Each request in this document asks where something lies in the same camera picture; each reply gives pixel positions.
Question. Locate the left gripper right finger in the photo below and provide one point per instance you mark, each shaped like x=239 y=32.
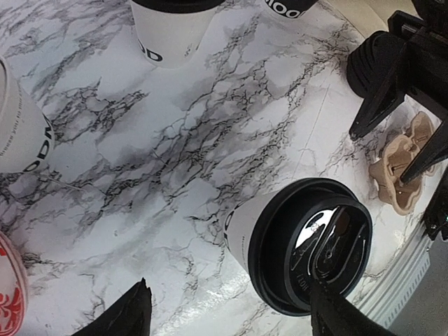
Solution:
x=332 y=314

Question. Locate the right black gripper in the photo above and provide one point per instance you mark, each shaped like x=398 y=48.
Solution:
x=429 y=82

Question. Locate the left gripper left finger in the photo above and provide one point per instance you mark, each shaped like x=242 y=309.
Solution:
x=129 y=315

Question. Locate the brown cardboard cup carrier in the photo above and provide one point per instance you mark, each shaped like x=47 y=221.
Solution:
x=395 y=158

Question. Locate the white paper coffee cup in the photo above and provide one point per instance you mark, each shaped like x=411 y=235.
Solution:
x=169 y=32

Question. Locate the stack of black lids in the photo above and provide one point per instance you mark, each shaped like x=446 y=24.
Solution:
x=381 y=63

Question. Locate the red floral ceramic bowl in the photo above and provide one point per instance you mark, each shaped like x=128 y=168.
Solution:
x=14 y=288

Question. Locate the black cup holding straws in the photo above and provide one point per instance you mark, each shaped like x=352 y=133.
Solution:
x=288 y=9

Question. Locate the stack of white paper cups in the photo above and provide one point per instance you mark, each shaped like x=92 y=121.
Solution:
x=27 y=135

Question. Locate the front aluminium rail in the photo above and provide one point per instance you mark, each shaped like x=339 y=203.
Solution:
x=387 y=292

